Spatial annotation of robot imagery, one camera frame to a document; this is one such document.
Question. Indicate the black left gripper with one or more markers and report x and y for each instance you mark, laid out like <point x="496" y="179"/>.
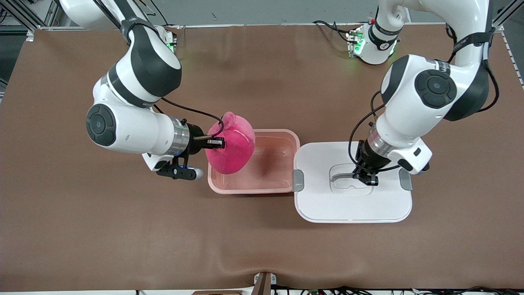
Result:
<point x="367" y="161"/>

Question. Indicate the white box lid grey clips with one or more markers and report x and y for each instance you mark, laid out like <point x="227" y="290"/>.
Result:
<point x="352" y="205"/>

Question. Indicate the translucent pink storage box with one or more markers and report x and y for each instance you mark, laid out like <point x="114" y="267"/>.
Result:
<point x="270" y="172"/>

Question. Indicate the metal mat clamp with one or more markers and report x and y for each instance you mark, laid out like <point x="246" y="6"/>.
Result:
<point x="264" y="282"/>

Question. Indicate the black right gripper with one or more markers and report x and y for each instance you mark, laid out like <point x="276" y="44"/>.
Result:
<point x="196" y="133"/>

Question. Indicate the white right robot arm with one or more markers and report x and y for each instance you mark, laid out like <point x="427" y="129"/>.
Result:
<point x="135" y="127"/>

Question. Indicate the pink plush toy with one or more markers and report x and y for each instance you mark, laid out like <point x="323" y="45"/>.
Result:
<point x="231" y="147"/>

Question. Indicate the aluminium frame post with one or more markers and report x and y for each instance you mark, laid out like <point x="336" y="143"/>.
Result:
<point x="24" y="16"/>
<point x="507" y="16"/>

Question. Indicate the brown table mat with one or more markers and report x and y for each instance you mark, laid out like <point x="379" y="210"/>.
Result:
<point x="262" y="246"/>

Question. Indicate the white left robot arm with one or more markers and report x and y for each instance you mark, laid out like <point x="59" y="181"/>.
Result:
<point x="413" y="110"/>

